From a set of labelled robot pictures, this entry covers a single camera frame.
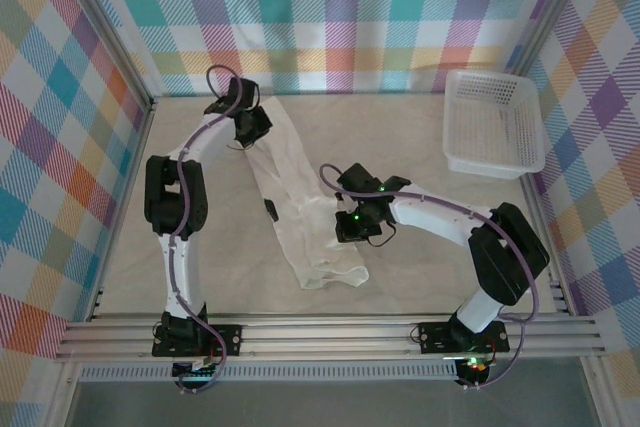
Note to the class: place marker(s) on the aluminium corner post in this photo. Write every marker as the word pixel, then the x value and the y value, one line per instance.
pixel 550 12
pixel 100 27

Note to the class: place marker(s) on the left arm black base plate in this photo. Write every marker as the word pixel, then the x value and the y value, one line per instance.
pixel 227 339

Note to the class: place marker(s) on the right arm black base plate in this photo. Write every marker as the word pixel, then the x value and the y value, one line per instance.
pixel 437 338

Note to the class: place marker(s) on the white perforated plastic basket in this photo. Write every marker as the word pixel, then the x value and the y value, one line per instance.
pixel 492 132

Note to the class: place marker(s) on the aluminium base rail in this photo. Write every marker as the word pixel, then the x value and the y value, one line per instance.
pixel 325 337

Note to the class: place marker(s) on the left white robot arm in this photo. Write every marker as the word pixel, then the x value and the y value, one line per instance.
pixel 175 259

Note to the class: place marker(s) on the white t-shirt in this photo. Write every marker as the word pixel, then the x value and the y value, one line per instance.
pixel 310 237

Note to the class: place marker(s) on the aluminium frame leg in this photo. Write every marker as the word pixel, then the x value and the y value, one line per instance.
pixel 600 392
pixel 62 397

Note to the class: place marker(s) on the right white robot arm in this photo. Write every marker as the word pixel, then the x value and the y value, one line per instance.
pixel 440 219

